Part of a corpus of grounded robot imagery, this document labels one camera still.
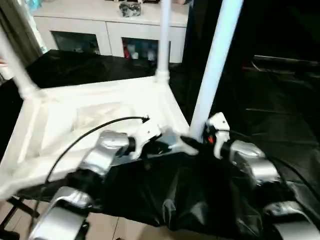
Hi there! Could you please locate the white plastic table leg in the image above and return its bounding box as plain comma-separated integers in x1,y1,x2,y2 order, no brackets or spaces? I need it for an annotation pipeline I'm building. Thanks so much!
154,0,171,84
0,31,40,99
189,0,245,141

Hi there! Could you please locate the white plastic table top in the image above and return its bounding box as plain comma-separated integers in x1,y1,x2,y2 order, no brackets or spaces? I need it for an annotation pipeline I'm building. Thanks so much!
0,75,199,200

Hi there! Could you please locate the dark glittery ornament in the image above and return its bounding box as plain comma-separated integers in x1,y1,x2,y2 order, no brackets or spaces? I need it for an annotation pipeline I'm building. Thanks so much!
118,1,143,19

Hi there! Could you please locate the white sideboard cabinet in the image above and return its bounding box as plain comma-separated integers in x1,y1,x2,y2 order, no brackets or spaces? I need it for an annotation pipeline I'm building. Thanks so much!
33,0,191,64

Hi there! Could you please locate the black folding stand frame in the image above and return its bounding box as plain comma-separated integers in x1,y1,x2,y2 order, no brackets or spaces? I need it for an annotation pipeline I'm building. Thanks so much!
0,195,41,229

